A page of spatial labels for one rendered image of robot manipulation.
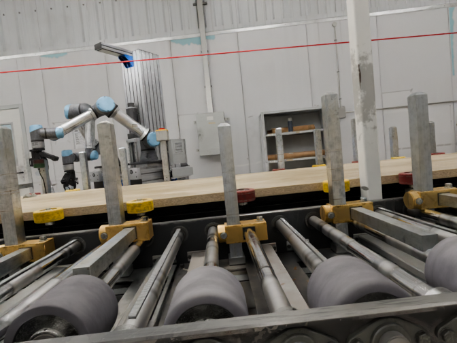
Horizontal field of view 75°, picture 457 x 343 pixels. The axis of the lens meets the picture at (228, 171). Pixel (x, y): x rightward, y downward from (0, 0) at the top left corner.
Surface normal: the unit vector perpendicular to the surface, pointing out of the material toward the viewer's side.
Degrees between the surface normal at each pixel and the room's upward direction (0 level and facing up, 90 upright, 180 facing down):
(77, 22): 90
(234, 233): 90
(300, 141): 90
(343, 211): 90
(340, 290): 36
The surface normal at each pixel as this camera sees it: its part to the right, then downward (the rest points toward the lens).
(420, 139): 0.04, 0.05
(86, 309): 0.71, -0.70
